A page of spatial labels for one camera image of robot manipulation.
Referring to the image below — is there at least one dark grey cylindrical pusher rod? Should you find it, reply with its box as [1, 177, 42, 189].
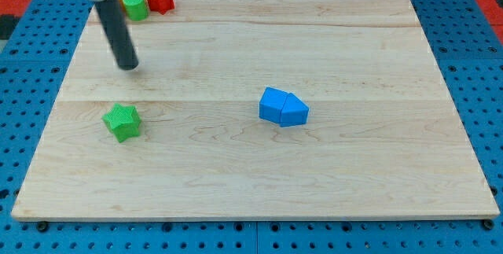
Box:
[95, 0, 139, 70]

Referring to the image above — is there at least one blue triangular prism block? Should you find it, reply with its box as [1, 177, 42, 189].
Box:
[280, 93, 310, 127]

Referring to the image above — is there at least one green cylinder block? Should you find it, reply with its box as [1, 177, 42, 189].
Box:
[123, 0, 149, 21]

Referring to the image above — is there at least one blue cube block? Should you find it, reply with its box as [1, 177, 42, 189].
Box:
[259, 87, 288, 123]

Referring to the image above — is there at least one green star block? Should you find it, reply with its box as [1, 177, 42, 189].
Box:
[101, 103, 141, 142]

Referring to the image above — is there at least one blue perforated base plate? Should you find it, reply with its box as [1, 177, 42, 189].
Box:
[1, 0, 502, 253]

